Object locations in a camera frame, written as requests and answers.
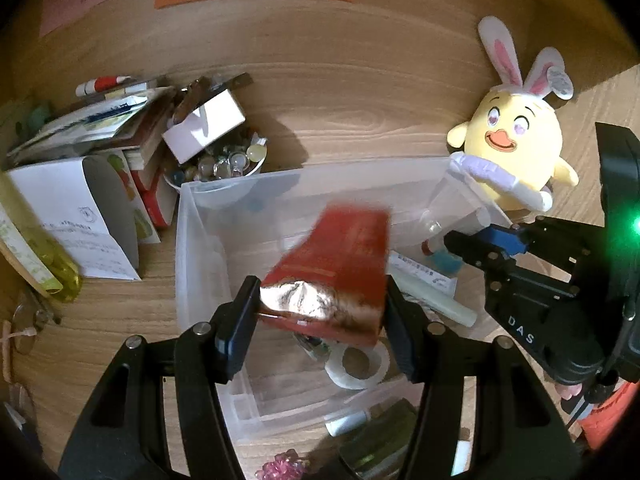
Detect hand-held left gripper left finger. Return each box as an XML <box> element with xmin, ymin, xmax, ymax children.
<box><xmin>59</xmin><ymin>275</ymin><xmax>263</xmax><ymax>480</ymax></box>

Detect person's orange clothing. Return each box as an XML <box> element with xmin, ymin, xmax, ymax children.
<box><xmin>582</xmin><ymin>380</ymin><xmax>640</xmax><ymax>451</ymax></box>

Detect green glass jar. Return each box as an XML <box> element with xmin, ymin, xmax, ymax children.
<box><xmin>340</xmin><ymin>400</ymin><xmax>426</xmax><ymax>480</ymax></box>

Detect stack of books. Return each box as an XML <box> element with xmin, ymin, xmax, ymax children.
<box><xmin>5</xmin><ymin>85</ymin><xmax>181</xmax><ymax>231</ymax></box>

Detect bowl of glass marbles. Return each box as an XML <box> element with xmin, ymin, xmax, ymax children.
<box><xmin>164</xmin><ymin>132</ymin><xmax>268</xmax><ymax>196</ymax></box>

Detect small white tube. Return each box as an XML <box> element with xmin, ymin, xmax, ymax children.
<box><xmin>325</xmin><ymin>407</ymin><xmax>373</xmax><ymax>436</ymax></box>

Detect small white cardboard box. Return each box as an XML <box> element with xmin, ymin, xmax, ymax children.
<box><xmin>162</xmin><ymin>89</ymin><xmax>247</xmax><ymax>165</ymax></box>

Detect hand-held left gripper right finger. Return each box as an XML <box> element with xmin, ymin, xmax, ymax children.
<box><xmin>382</xmin><ymin>276</ymin><xmax>583</xmax><ymax>480</ymax></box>

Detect red and white glue stick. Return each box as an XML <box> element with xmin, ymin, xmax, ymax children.
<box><xmin>76</xmin><ymin>75</ymin><xmax>136</xmax><ymax>97</ymax></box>

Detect teal small container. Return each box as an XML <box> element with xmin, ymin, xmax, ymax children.
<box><xmin>432</xmin><ymin>250</ymin><xmax>463</xmax><ymax>276</ymax></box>

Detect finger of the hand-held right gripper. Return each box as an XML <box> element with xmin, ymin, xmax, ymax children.
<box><xmin>445</xmin><ymin>230</ymin><xmax>576</xmax><ymax>301</ymax></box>
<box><xmin>482</xmin><ymin>217</ymin><xmax>603</xmax><ymax>266</ymax></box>

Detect eyeglasses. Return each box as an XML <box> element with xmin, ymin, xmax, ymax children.
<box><xmin>12</xmin><ymin>292</ymin><xmax>58</xmax><ymax>353</ymax></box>

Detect clear plastic storage bin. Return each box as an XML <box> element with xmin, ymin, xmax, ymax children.
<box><xmin>174</xmin><ymin>156</ymin><xmax>513</xmax><ymax>443</ymax></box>

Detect long light green tube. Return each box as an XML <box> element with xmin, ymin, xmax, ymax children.
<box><xmin>400</xmin><ymin>280</ymin><xmax>478</xmax><ymax>328</ymax></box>

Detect white folded paper card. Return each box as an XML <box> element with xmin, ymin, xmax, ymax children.
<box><xmin>5</xmin><ymin>154</ymin><xmax>163</xmax><ymax>281</ymax></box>

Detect translucent tape roll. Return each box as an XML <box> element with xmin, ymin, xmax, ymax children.
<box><xmin>324</xmin><ymin>342</ymin><xmax>392</xmax><ymax>390</ymax></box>

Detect red foil packet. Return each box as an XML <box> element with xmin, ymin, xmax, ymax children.
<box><xmin>257</xmin><ymin>203</ymin><xmax>392</xmax><ymax>348</ymax></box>

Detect pink bead trinket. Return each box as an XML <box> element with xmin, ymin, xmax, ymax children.
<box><xmin>256</xmin><ymin>452</ymin><xmax>311</xmax><ymax>480</ymax></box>

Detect large white printed tube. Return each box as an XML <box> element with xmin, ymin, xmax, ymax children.
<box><xmin>387</xmin><ymin>252</ymin><xmax>458</xmax><ymax>296</ymax></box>

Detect yellow chick plush toy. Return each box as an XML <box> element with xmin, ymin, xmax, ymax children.
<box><xmin>446</xmin><ymin>16</ymin><xmax>581</xmax><ymax>211</ymax></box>

